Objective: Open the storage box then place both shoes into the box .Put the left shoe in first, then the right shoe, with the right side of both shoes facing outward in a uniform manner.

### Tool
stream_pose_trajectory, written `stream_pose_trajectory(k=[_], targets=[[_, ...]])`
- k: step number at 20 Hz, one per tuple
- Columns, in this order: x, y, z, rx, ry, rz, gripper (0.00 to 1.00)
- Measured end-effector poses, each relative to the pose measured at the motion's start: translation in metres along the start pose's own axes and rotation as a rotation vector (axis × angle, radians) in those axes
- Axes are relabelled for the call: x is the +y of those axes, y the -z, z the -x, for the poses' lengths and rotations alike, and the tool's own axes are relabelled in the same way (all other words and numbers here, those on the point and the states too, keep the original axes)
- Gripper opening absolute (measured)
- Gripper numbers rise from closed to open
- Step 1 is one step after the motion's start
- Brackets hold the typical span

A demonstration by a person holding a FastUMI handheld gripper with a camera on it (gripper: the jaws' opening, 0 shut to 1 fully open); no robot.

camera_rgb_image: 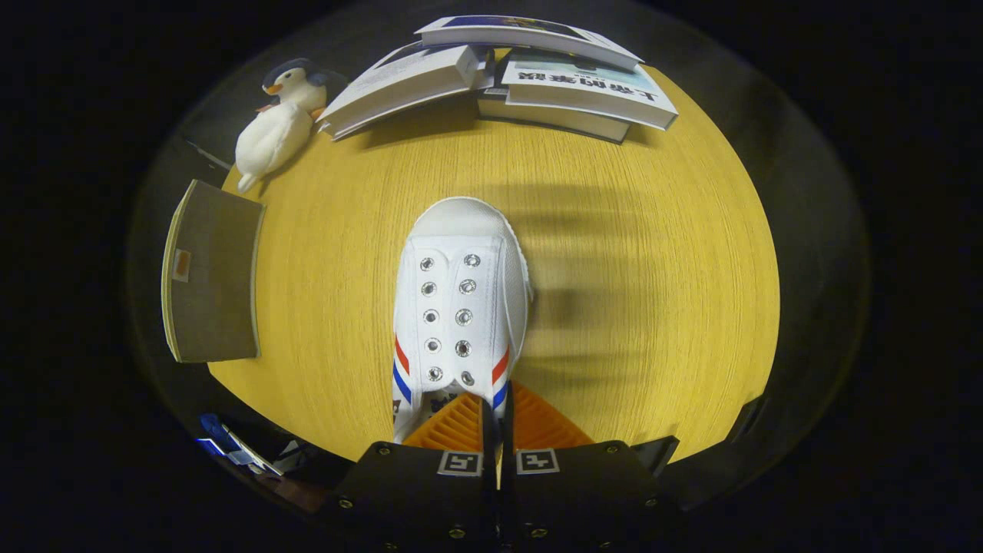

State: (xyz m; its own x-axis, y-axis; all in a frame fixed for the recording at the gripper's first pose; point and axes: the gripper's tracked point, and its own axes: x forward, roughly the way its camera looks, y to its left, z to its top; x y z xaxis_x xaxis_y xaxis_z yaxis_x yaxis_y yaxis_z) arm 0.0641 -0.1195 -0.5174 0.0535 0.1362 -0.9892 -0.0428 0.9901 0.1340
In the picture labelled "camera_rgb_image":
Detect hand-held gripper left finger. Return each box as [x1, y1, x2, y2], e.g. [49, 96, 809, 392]
[327, 392, 497, 551]

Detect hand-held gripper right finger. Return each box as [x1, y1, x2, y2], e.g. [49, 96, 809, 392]
[498, 379, 681, 551]

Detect white striped canvas shoe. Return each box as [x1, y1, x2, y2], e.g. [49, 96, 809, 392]
[390, 197, 535, 445]

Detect beige fabric storage box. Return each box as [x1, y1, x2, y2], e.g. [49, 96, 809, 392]
[161, 179, 266, 363]

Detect computer monitor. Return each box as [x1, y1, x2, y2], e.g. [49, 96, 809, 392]
[196, 413, 282, 477]

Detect white duck plush toy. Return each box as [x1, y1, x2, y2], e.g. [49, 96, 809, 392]
[234, 100, 316, 193]

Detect teal cover book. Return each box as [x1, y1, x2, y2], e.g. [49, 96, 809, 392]
[503, 50, 680, 131]

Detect white book with portrait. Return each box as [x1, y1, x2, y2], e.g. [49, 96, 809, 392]
[316, 42, 492, 141]

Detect penguin plush toy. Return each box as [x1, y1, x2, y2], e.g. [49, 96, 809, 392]
[260, 58, 333, 118]

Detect blue cover book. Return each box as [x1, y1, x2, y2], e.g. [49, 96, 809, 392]
[415, 15, 644, 71]

